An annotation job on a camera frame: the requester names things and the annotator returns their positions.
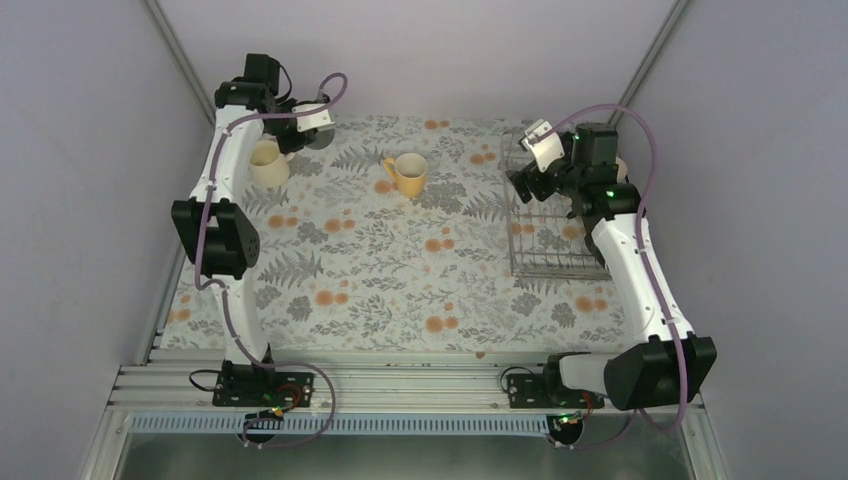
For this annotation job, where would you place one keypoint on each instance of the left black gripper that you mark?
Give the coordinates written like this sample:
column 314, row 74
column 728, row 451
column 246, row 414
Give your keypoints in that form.
column 286, row 145

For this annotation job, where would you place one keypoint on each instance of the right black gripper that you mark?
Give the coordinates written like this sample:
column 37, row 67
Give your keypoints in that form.
column 527, row 174

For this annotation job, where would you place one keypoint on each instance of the cream ribbed mug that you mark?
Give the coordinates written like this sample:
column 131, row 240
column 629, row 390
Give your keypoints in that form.
column 269, row 167

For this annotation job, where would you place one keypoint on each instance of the yellow mug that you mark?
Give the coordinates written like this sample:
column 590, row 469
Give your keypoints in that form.
column 409, row 172

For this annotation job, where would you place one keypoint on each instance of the floral white mug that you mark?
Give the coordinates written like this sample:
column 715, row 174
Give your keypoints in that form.
column 622, row 170

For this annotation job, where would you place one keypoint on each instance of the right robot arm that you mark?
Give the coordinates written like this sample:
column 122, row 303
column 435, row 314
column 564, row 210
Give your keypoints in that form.
column 668, row 362

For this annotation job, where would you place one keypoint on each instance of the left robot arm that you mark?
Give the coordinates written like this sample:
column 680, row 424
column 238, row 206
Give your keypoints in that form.
column 253, row 116

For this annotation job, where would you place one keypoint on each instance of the floral table mat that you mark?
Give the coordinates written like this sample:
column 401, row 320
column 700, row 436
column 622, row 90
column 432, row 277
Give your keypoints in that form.
column 348, row 263

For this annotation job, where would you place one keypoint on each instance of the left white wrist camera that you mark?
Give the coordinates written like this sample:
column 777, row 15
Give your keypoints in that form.
column 313, row 116

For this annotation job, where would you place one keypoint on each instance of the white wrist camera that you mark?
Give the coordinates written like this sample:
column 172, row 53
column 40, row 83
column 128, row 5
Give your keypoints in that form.
column 313, row 116
column 543, row 143

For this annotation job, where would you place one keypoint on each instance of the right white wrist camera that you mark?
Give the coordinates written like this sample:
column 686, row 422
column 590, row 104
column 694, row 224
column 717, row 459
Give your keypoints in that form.
column 543, row 143

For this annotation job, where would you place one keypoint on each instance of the wire dish rack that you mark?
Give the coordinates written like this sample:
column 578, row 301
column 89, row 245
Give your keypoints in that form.
column 542, row 241

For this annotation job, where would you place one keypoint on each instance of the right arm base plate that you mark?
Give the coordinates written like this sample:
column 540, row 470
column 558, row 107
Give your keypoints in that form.
column 530, row 391

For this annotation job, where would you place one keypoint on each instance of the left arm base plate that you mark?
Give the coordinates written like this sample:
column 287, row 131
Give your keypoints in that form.
column 264, row 390

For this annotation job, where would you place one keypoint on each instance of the aluminium mounting rail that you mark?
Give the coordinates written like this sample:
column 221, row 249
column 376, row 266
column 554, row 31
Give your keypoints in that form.
column 360, row 388

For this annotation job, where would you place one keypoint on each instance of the white slotted cable duct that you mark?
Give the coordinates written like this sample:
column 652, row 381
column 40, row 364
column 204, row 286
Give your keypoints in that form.
column 343, row 424

